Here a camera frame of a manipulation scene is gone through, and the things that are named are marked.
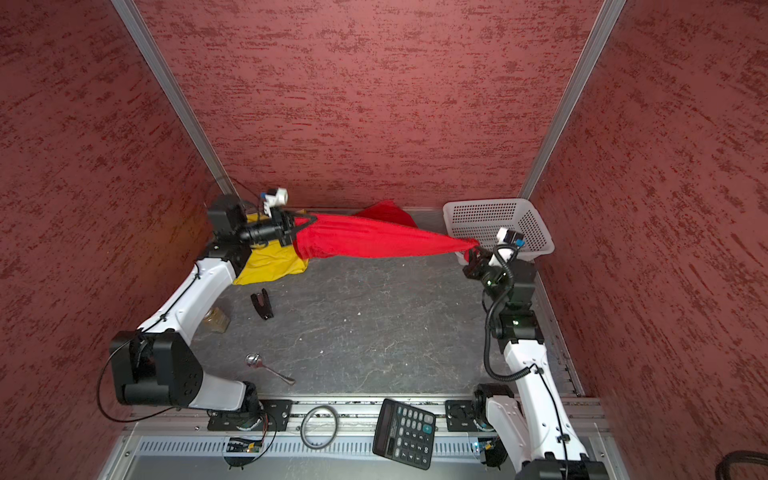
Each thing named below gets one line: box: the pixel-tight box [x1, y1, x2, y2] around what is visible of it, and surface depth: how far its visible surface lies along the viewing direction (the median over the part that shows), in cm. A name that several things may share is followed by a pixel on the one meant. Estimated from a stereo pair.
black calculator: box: [372, 398, 437, 470], surface depth 71 cm
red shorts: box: [293, 201, 481, 261], surface depth 74 cm
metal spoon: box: [244, 352, 296, 385], surface depth 83 cm
